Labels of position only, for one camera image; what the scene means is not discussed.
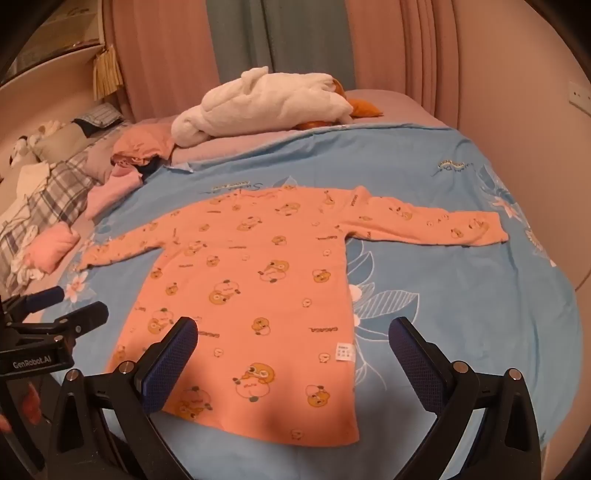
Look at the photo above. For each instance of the dark garment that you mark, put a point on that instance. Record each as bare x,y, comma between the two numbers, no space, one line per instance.
148,168

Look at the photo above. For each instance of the green curtain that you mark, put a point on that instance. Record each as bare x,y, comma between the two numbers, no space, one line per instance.
295,41

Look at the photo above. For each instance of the blue floral duvet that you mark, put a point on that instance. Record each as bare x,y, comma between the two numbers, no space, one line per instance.
415,157

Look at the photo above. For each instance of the beige headboard shelf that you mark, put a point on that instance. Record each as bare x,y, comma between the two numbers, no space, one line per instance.
51,60

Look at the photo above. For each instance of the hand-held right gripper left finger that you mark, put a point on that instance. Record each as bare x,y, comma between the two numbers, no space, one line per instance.
171,364

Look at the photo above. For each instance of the white cloth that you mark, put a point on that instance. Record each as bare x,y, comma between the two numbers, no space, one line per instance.
30,180

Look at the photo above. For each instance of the striped pillow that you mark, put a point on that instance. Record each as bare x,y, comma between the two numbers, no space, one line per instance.
99,115

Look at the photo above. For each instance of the narrow pink curtain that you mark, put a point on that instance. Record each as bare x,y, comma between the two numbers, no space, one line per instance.
429,55

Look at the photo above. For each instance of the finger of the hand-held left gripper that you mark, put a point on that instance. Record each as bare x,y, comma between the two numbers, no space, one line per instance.
83,316
41,297

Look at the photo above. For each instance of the wide pink curtain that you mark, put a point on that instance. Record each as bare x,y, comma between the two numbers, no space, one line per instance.
157,55

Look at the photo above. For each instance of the white plush blanket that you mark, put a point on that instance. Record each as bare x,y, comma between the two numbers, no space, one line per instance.
258,106

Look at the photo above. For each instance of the orange printed long-sleeve shirt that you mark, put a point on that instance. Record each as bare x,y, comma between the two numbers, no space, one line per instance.
258,277

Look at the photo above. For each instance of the orange plush toy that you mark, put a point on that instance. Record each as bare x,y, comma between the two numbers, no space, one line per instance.
364,108

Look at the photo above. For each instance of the black and white plush toy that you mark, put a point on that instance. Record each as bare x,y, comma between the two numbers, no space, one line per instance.
23,145

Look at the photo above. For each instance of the plaid blanket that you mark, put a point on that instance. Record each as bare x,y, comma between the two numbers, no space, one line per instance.
60,184

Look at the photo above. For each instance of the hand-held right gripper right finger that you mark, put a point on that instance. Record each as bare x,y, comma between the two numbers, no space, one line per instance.
415,364

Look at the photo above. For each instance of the pink quilt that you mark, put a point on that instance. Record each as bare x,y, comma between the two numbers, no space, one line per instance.
397,104

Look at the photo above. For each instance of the light pink garment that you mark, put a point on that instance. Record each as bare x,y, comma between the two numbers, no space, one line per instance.
113,189

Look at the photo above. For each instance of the white wall socket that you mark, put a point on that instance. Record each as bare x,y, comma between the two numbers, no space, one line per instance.
580,96

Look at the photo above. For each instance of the grey pillow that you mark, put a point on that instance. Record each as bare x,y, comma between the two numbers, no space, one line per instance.
69,138

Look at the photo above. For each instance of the salmon pink garment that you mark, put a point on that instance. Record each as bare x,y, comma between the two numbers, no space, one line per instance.
138,143

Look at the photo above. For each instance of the folded pink garment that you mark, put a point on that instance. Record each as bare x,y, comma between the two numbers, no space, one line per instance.
51,247

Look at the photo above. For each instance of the straw tassel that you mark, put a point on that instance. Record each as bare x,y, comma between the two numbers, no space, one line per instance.
108,71

